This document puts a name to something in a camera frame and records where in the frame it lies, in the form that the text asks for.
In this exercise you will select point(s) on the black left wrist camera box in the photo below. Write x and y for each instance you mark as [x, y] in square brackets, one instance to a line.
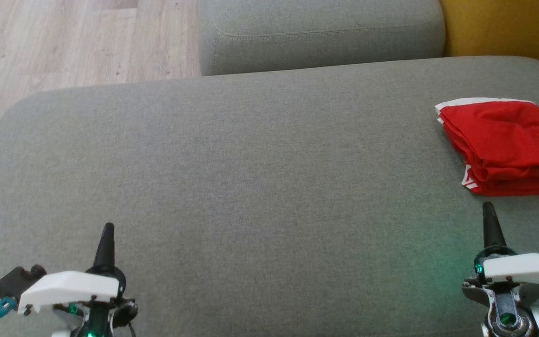
[17, 281]

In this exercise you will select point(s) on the large grey fabric sofa seat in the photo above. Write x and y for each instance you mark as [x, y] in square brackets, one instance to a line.
[251, 187]

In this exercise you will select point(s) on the yellow upholstered furniture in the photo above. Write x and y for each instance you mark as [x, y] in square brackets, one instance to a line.
[508, 28]

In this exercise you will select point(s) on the red shorts white stripes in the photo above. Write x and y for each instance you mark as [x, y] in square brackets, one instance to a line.
[494, 131]

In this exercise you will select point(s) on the small grey sofa cushion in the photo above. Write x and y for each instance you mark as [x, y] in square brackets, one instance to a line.
[321, 32]

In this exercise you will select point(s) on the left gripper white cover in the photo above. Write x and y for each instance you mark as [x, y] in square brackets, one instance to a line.
[68, 288]

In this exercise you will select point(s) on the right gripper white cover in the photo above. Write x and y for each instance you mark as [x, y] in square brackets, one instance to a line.
[527, 269]

